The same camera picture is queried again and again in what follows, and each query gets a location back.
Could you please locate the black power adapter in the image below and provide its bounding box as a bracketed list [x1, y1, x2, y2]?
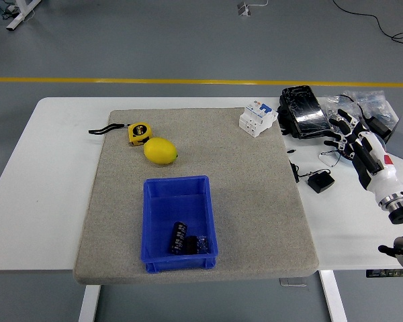
[369, 115, 396, 142]

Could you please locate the black case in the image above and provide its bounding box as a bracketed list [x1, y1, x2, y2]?
[277, 95, 303, 138]

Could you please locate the white circuit breaker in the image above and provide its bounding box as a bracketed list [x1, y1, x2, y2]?
[238, 101, 279, 138]

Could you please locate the yellow tape measure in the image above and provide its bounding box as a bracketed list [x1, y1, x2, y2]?
[88, 122, 154, 147]

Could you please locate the blue plastic box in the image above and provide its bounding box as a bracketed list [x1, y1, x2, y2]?
[140, 174, 219, 274]

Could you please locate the silver floor bracket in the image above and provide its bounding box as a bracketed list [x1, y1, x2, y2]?
[236, 0, 269, 17]

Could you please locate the light blue bowl of batteries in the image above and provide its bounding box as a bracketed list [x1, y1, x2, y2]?
[334, 129, 389, 165]

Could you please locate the metal bracket under table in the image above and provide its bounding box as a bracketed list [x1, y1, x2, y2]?
[279, 277, 308, 288]

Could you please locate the white table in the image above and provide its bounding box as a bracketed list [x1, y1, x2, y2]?
[0, 96, 403, 322]

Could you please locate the clear bag of nuts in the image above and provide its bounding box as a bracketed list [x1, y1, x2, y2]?
[322, 95, 367, 133]

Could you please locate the thin black wire loop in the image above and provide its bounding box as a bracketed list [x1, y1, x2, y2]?
[319, 149, 343, 168]

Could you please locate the black cracked phone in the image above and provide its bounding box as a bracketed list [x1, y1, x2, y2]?
[281, 85, 330, 139]

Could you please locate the white stand frame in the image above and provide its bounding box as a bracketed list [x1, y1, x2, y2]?
[5, 0, 43, 32]

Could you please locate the grey-brown mat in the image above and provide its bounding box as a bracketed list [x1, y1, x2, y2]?
[73, 107, 320, 286]

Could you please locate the dark cylindrical battery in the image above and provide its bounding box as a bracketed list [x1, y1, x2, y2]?
[169, 221, 189, 255]
[183, 235, 202, 256]

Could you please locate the black floor cable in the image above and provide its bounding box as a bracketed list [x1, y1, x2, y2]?
[332, 0, 403, 50]

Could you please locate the yellow lemon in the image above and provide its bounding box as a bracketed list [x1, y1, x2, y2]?
[143, 137, 179, 165]

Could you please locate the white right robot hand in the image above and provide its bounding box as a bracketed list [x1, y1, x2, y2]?
[323, 107, 403, 203]

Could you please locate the small black adapter with cord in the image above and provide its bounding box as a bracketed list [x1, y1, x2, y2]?
[289, 160, 336, 194]

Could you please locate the clear bag of blue parts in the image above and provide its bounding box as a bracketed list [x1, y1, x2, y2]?
[344, 89, 400, 123]

